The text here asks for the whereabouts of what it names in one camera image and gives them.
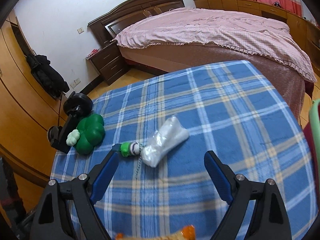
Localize rice cracker snack pack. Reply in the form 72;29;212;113
114;224;196;240

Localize green striped small toy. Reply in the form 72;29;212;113
112;142;144;158

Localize black suction cup mount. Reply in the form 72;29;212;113
47;92;93;154

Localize wall light switch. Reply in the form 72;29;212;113
77;27;84;34

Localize dark wooden headboard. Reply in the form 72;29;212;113
88;0;184;47

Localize green clover plush toy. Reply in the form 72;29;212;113
66;113;105;155

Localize dark wooden nightstand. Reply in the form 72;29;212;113
87;41;130;86

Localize long wooden sideboard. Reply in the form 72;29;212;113
194;0;319;75

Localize clear plastic bag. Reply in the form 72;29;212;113
140;115;189;168

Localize black jacket hanging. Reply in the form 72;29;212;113
26;54;70;99

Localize red bin with green rim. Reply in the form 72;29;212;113
302;98;320;228

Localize blue plaid blanket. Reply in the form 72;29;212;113
51;61;318;239

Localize pink bed quilt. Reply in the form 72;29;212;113
115;8;317;83

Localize wooden wardrobe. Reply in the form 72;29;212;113
0;10;68;230

